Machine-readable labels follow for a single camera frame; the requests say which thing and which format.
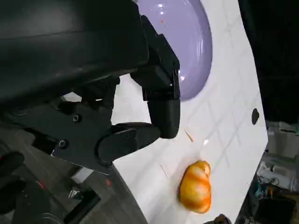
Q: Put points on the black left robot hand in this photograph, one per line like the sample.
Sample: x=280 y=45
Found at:
x=70 y=58

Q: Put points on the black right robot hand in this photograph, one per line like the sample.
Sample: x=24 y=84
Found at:
x=222 y=220

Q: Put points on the orange and white bread roll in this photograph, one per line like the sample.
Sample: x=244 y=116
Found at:
x=197 y=186

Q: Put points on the black table hole cap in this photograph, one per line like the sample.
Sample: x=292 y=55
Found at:
x=255 y=116

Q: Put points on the small white box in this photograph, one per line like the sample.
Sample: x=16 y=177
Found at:
x=81 y=175

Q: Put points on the lilac plate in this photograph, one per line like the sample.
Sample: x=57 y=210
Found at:
x=187 y=42

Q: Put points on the crumpled silver foil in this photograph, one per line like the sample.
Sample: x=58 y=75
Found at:
x=74 y=194

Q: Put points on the black robot body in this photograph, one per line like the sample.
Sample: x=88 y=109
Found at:
x=21 y=198

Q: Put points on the black fabric screen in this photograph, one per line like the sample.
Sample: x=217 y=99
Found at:
x=275 y=58

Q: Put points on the black floor frame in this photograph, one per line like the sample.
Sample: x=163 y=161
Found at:
x=81 y=207

